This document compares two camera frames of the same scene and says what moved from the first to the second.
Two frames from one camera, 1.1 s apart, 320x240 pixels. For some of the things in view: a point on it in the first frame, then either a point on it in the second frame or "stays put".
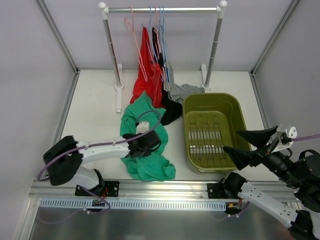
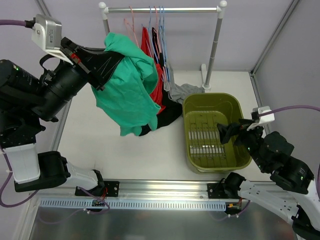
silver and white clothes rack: (205, 76) stays put
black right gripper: (262, 152) -> (241, 135)
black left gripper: (155, 139) -> (85, 72)
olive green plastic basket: (211, 121) stays put
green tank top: (151, 167) -> (129, 101)
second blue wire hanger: (162, 46) stays put
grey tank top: (177, 93) stays put
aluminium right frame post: (292, 7) stays put
